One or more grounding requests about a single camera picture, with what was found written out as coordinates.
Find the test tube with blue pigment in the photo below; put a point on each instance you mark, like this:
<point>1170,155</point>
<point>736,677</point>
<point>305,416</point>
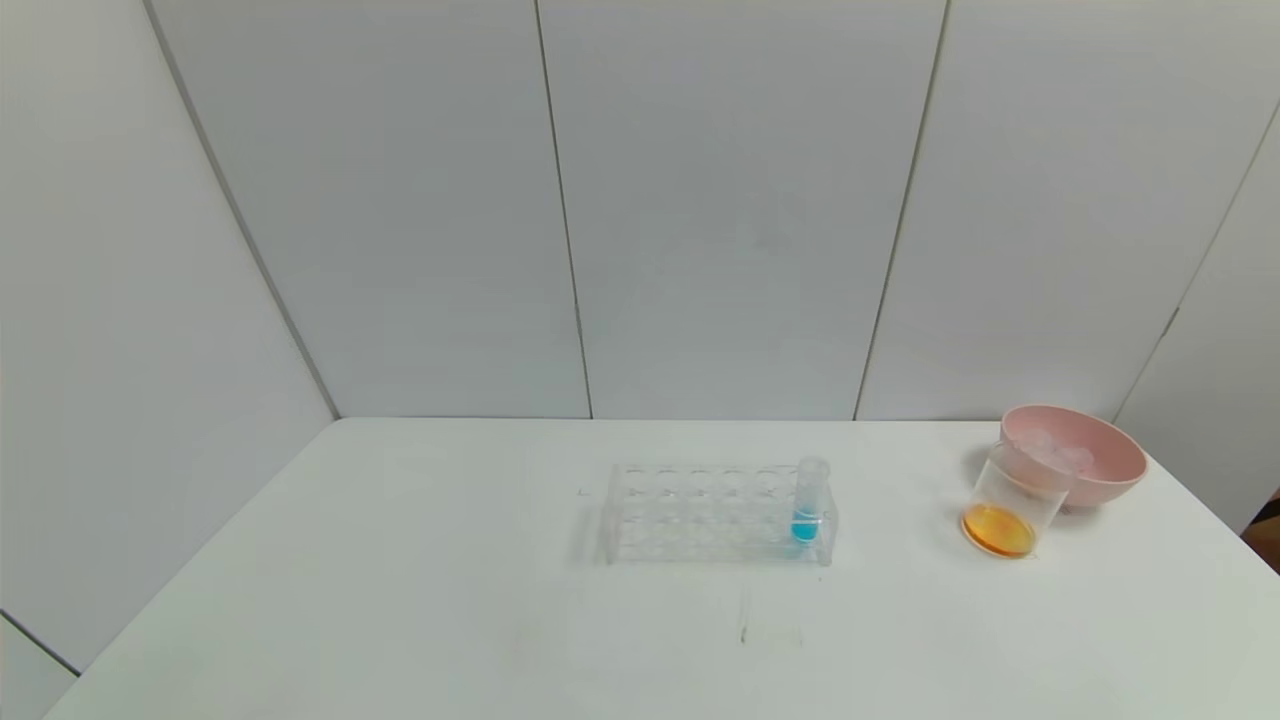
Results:
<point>806,510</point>

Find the clear plastic test tube rack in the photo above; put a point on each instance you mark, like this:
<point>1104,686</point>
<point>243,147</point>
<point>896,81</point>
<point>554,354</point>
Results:
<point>700,515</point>

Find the clear plastic cup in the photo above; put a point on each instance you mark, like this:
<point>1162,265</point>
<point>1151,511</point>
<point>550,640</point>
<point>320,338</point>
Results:
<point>1005,510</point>

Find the test tube with yellow pigment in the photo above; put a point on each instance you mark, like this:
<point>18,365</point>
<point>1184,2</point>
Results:
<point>1040,442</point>

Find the pink bowl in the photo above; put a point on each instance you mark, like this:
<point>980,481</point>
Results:
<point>1110,465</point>

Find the test tube with red pigment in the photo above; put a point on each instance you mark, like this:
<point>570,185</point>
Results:
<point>1075,460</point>

